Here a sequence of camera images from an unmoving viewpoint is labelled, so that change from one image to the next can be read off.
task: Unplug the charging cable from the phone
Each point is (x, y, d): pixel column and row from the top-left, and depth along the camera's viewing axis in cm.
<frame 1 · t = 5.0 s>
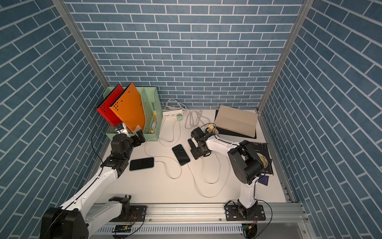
left hand: (138, 131, 82), fingers open
right hand: (199, 152, 95), fingers open
phone with green case: (181, 154, 99), on the table
phone lying left: (139, 167, 91), on the table
white power strip: (173, 114, 117), point 3 cm above the table
green file organizer: (151, 104, 111), point 11 cm above the table
red folder: (103, 107, 84), point 29 cm above the table
orange folder: (126, 108, 88), point 26 cm above the table
beige notebook: (237, 122, 115), on the table
black book: (266, 148, 100), on the table
yellow charger plug: (211, 127, 103), point 8 cm above the table
green charger plug: (179, 117, 115), point 2 cm above the table

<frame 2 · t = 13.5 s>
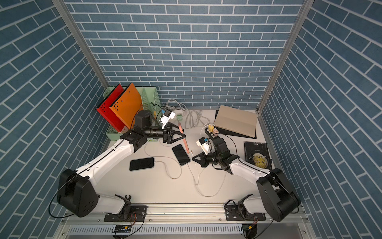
left hand: (185, 135, 70), fingers open
right hand: (194, 159, 82), fingers closed
the named things where they were.

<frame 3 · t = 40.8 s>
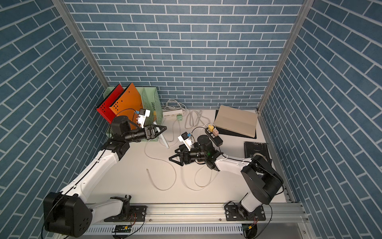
left hand: (166, 129, 72), fingers open
right hand: (174, 156, 76), fingers open
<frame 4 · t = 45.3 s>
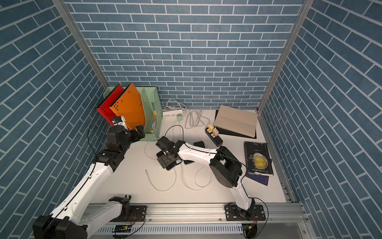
left hand: (139, 127, 78), fingers open
right hand: (168, 157, 88), fingers open
